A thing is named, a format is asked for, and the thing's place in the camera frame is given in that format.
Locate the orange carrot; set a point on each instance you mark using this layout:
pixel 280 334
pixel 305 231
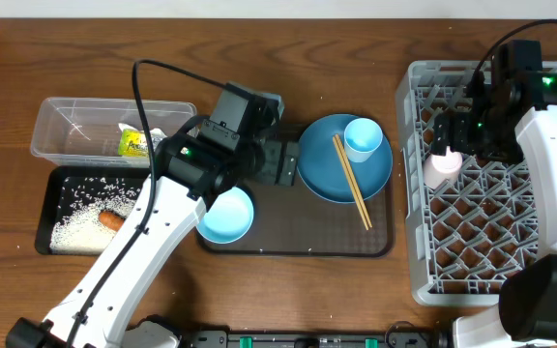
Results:
pixel 111 220

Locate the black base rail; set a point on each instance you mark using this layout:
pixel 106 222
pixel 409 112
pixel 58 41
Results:
pixel 401 337

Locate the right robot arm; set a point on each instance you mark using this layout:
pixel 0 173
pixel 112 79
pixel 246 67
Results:
pixel 526 312

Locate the foil snack wrapper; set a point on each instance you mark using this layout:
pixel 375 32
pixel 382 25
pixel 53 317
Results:
pixel 133 143

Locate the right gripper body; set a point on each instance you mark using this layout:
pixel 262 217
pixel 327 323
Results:
pixel 490 141

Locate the light blue cup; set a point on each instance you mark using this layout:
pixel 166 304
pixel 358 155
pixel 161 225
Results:
pixel 362 137

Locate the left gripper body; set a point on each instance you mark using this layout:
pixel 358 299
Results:
pixel 247 141

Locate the grey dishwasher rack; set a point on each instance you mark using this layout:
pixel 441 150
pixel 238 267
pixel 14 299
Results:
pixel 465 238

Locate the light blue bowl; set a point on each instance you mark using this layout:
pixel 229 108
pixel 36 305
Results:
pixel 229 218

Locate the dark blue plate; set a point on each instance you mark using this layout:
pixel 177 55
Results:
pixel 320 168

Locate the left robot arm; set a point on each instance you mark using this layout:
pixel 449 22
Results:
pixel 203 160

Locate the clear plastic bin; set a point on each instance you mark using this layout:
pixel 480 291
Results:
pixel 85 131

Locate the brown serving tray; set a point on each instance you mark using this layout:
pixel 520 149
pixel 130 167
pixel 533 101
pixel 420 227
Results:
pixel 294 221

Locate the pink white cup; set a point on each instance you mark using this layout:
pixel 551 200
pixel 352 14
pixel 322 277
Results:
pixel 438 169

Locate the white rice pile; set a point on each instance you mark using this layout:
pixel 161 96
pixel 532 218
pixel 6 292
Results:
pixel 77 229

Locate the black waste tray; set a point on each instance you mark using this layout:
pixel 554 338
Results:
pixel 53 189

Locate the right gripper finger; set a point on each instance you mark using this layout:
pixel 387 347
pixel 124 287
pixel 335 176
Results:
pixel 440 142
pixel 461 123

